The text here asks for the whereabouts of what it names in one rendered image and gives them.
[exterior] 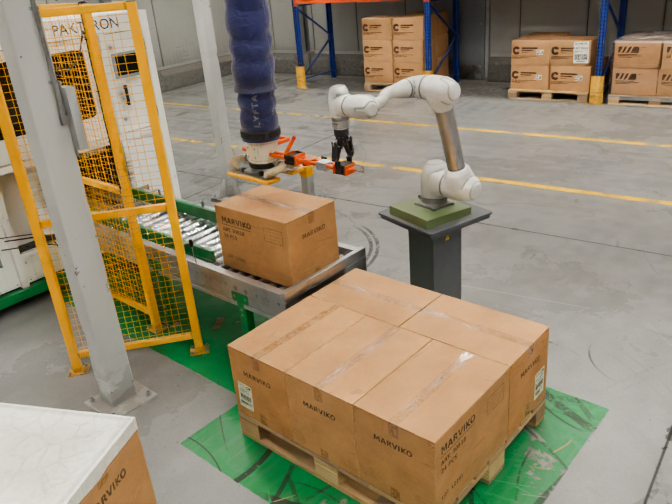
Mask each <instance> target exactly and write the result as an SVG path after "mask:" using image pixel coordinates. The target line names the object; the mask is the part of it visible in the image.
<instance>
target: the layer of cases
mask: <svg viewBox="0 0 672 504"><path fill-rule="evenodd" d="M549 328H550V327H549V326H546V325H543V324H540V323H536V322H533V321H530V320H527V319H523V318H520V317H517V316H513V315H510V314H507V313H503V312H500V311H497V310H493V309H490V308H487V307H483V306H480V305H477V304H473V303H470V302H467V301H463V300H460V299H457V298H454V297H450V296H447V295H444V294H443V295H442V294H440V293H437V292H434V291H430V290H427V289H424V288H420V287H417V286H414V285H410V284H407V283H404V282H400V281H397V280H394V279H390V278H387V277H384V276H381V275H377V274H374V273H371V272H367V271H364V270H361V269H357V268H355V269H353V270H352V271H350V272H348V273H347V274H345V275H343V276H342V277H340V278H338V279H337V280H335V281H333V282H332V283H330V284H328V285H327V286H325V287H323V288H322V289H320V290H318V291H317V292H315V293H313V294H312V295H311V296H308V297H307V298H305V299H303V300H302V301H300V302H298V303H297V304H295V305H293V306H292V307H290V308H288V309H287V310H285V311H283V312H282V313H280V314H278V315H277V316H275V317H273V318H272V319H270V320H268V321H267V322H265V323H263V324H262V325H260V326H258V327H257V328H255V329H253V330H252V331H250V332H248V333H247V334H245V335H243V336H242V337H240V338H238V339H237V340H235V341H233V342H232V343H230V344H228V345H227V347H228V353H229V358H230V364H231V370H232V375H233V381H234V387H235V392H236V398H237V404H238V409H239V411H240V412H242V413H244V414H245V415H247V416H249V417H251V418H253V419H254V420H256V421H258V422H260V423H262V424H263V425H265V426H267V427H269V428H270V429H272V430H274V431H276V432H278V433H279V434H281V435H283V436H285V437H287V438H288V439H290V440H292V441H294V442H295V443H297V444H299V445H301V446H303V447H304V448H306V449H308V450H310V451H312V452H313V453H315V454H317V455H319V456H320V457H322V458H324V459H326V460H328V461H329V462H331V463H333V464H335V465H337V466H338V467H340V468H342V469H344V470H345V471H347V472H349V473H351V474H353V475H354V476H356V477H358V478H359V477H360V479H362V480H363V481H365V482H367V483H369V484H370V485H372V486H374V487H376V488H378V489H379V490H381V491H383V492H385V493H387V494H388V495H390V496H392V497H394V498H395V499H397V500H399V501H401V502H403V503H404V504H452V502H453V501H454V500H455V499H456V498H457V497H458V495H459V494H460V493H461V492H462V491H463V490H464V488H465V487H466V486H467V485H468V484H469V483H470V481H471V480H472V479H473V478H474V477H475V476H476V474H477V473H478V472H479V471H480V470H481V469H482V467H483V466H484V465H485V464H486V463H487V462H488V460H489V459H490V458H491V457H492V456H493V455H494V453H495V452H496V451H497V450H498V449H499V448H500V446H501V445H502V444H503V443H504V442H505V441H506V439H507V438H508V437H509V436H510V435H511V434H512V432H513V431H514V430H515V429H516V428H517V427H518V426H519V424H520V423H521V422H522V421H523V420H524V419H525V417H526V416H527V415H528V414H529V413H530V412H531V410H532V409H533V408H534V407H535V406H536V405H537V403H538V402H539V401H540V400H541V399H542V398H543V396H544V395H545V389H546V373H547V358H548V343H549Z"/></svg>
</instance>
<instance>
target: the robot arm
mask: <svg viewBox="0 0 672 504"><path fill-rule="evenodd" d="M460 93H461V89H460V85H459V84H458V83H457V82H456V81H455V80H453V79H452V78H449V77H446V76H441V75H417V76H412V77H408V78H406V79H403V80H401V81H399V82H397V83H395V84H393V85H391V86H388V87H386V88H384V89H383V90H382V91H381V92H380V94H379V95H378V97H374V96H372V95H370V94H357V95H350V94H349V92H348V89H347V88H346V86H345V85H341V84H337V85H333V86H332V87H330V89H329V95H328V105H329V111H330V114H331V121H332V128H333V129H334V136H335V137H336V139H335V141H334V142H331V144H332V160H331V161H333V162H335V168H336V174H338V175H341V163H340V161H339V158H340V153H341V149H342V147H343V146H344V148H345V151H346V153H347V155H348V156H346V159H347V161H351V162H352V157H353V156H354V155H353V154H355V153H354V148H353V142H352V136H348V135H349V128H348V127H349V126H350V122H349V117H351V118H355V119H361V120H368V119H371V118H373V117H374V116H376V114H377V112H378V109H379V108H381V107H383V106H384V105H385V104H386V103H387V102H388V101H389V99H392V98H417V99H423V100H426V101H427V103H428V104H429V106H430V107H431V109H432V110H433V111H434V112H435V115H436V120H437V124H438V129H439V133H440V138H441V142H442V147H443V151H444V156H445V160H446V163H445V162H444V161H442V160H439V159H435V160H429V161H428V162H427V163H426V164H425V165H424V168H423V170H422V175H421V193H422V194H419V195H418V198H419V199H420V200H418V201H415V202H414V205H418V206H421V207H424V208H427V209H430V210H432V211H437V210H439V209H441V208H444V207H447V206H450V205H454V203H455V202H454V201H451V200H448V199H447V198H450V199H454V200H458V201H472V200H473V199H476V198H477V197H478V196H479V195H480V193H481V189H482V187H481V182H480V181H479V179H478V178H477V177H475V175H474V173H473V172H472V170H471V168H470V166H469V165H467V164H466V163H464V158H463V153H462V148H461V143H460V138H459V133H458V128H457V123H456V118H455V113H454V105H455V102H456V101H457V100H458V99H459V97H460ZM338 146H339V147H338Z"/></svg>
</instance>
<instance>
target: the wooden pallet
mask: <svg viewBox="0 0 672 504"><path fill-rule="evenodd" d="M545 399H546V395H544V396H543V398H542V399H541V400H540V401H539V402H538V403H537V405H536V406H535V407H534V408H533V409H532V410H531V412H530V413H529V414H528V415H527V416H526V417H525V419H524V420H523V421H522V422H521V423H520V424H519V426H518V427H517V428H516V429H515V430H514V431H513V432H512V434H511V435H510V436H509V437H508V438H507V439H506V441H505V442H504V443H503V444H502V445H501V446H500V448H499V449H498V450H497V451H496V452H495V453H494V455H493V456H492V457H491V458H490V459H489V460H488V462H487V463H486V464H485V465H484V466H483V467H482V469H481V470H480V471H479V472H478V473H477V474H476V476H475V477H474V478H473V479H472V480H471V481H470V483H469V484H468V485H467V486H466V487H465V488H464V490H463V491H462V492H461V493H460V494H459V495H458V497H457V498H456V499H455V500H454V501H453V502H452V504H459V503H460V502H461V501H462V500H463V498H464V497H465V496H466V495H467V494H468V492H469V491H470V490H471V489H472V488H473V487H474V485H475V484H476V483H477V482H478V481H479V480H480V481H482V482H484V483H486V484H488V485H489V484H490V483H491V482H492V480H493V479H494V478H495V477H496V476H497V474H498V473H499V472H500V471H501V470H502V468H503V467H504V454H505V449H506V448H507V446H508V445H509V444H510V443H511V442H512V440H513V439H514V438H515V437H516V436H517V435H518V433H519V432H520V431H521V430H522V429H523V427H524V426H525V425H526V424H527V425H530V426H532V427H534V428H536V427H537V426H538V425H539V423H540V422H541V421H542V420H543V418H544V413H545ZM238 413H239V418H240V424H241V429H242V433H243V434H245V435H246V436H248V437H250V438H251V439H253V440H255V441H256V442H258V443H260V444H261V445H263V446H265V447H267V448H268V449H270V450H272V451H273V452H275V453H277V454H278V455H280V456H282V457H284V458H285V459H287V460H289V461H290V462H292V463H294V464H295V465H297V466H299V467H300V468H302V469H304V470H306V471H307V472H309V473H311V474H312V475H314V476H316V477H317V478H319V479H321V480H323V481H324V482H326V483H328V484H329V485H331V486H333V487H334V488H336V489H338V490H339V491H341V492H343V493H345V494H346V495H348V496H350V497H351V498H353V499H355V500H356V501H358V502H360V503H362V504H404V503H403V502H401V501H399V500H397V499H395V498H394V497H392V496H390V495H388V494H387V493H385V492H383V491H381V490H379V489H378V488H376V487H374V486H372V485H370V484H369V483H367V482H365V481H363V480H362V479H360V477H359V478H358V477H356V476H354V475H353V474H351V473H349V472H347V471H345V470H344V469H342V468H340V467H338V466H337V465H335V464H333V463H331V462H329V461H328V460H326V459H324V458H322V457H320V456H319V455H317V454H315V453H313V452H312V451H310V450H308V449H306V448H304V447H303V446H301V445H299V444H297V443H295V442H294V441H292V440H290V439H288V438H287V437H285V436H283V435H281V434H279V433H278V432H276V431H274V430H272V429H270V428H269V427H267V426H265V425H263V424H262V423H260V422H258V421H256V420H254V419H253V418H251V417H249V416H247V415H245V414H244V413H242V412H240V411H238Z"/></svg>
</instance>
